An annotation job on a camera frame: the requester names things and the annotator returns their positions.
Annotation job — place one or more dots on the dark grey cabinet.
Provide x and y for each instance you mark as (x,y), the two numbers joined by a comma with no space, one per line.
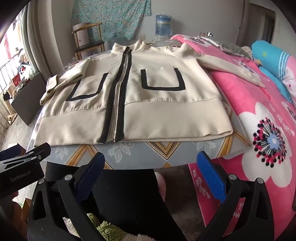
(27,99)

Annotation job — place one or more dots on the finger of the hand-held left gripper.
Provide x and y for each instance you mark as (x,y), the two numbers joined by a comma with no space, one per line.
(34,153)

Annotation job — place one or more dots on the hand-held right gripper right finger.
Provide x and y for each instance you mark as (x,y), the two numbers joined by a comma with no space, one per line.
(212,178)

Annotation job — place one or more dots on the doorway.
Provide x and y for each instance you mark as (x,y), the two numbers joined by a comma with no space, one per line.
(268,27)

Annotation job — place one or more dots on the white cylinder bin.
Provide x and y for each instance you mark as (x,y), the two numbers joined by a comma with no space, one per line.
(83,34)

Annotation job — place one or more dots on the blue plush pillow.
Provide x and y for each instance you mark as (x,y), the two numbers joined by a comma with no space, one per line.
(266,53)

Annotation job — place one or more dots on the grey curtain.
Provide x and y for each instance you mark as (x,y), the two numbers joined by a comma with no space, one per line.
(39,41)

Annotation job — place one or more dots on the fruit print tablecloth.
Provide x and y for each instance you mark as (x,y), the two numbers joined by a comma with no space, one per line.
(138,154)

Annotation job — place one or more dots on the pink floral blanket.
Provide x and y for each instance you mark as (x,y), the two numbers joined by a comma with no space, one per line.
(242,97)

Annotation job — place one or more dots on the blue water dispenser bottle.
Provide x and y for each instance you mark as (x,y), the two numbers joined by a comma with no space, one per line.
(163,24)

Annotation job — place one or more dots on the person's green fuzzy top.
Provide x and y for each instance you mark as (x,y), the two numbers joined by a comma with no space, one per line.
(108,229)

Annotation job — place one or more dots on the wooden chair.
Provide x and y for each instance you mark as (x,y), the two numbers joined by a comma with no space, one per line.
(89,47)

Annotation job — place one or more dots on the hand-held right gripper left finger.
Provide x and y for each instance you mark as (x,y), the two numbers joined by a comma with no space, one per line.
(92,176)

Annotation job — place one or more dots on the person's pink slipper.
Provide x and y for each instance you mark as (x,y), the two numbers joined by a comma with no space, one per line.
(160,185)

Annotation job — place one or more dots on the cream zip jacket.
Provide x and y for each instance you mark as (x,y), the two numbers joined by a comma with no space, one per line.
(161,111)

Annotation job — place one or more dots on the grey lace cloth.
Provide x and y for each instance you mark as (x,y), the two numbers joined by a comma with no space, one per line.
(231,48)

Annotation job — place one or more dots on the teal floral wall cloth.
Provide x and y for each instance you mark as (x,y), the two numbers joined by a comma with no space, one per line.
(115,18)

